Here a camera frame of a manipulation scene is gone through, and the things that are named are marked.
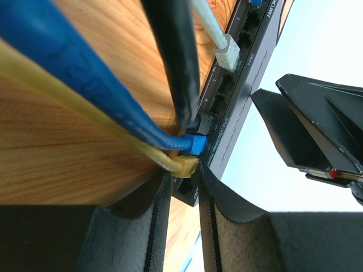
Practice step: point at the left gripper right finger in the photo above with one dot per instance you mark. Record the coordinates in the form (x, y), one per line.
(236, 235)

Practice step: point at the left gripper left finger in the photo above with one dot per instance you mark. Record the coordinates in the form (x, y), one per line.
(131, 234)

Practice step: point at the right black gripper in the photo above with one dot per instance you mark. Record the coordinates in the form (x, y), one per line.
(316, 125)

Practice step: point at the black network switch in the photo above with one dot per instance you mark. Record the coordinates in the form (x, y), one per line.
(225, 99)

